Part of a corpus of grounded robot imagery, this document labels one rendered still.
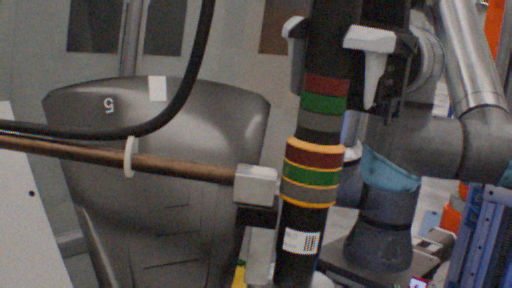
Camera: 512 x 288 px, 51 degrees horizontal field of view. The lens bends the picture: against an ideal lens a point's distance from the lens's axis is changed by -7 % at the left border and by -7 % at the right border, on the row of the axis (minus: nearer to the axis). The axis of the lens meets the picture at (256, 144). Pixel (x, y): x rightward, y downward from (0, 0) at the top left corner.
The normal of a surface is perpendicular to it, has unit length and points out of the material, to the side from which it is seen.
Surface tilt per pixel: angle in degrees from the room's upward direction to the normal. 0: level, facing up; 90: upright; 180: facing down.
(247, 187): 90
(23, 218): 50
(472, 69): 43
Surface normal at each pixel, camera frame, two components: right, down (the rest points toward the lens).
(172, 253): -0.04, -0.53
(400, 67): -0.46, 0.14
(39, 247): 0.69, -0.43
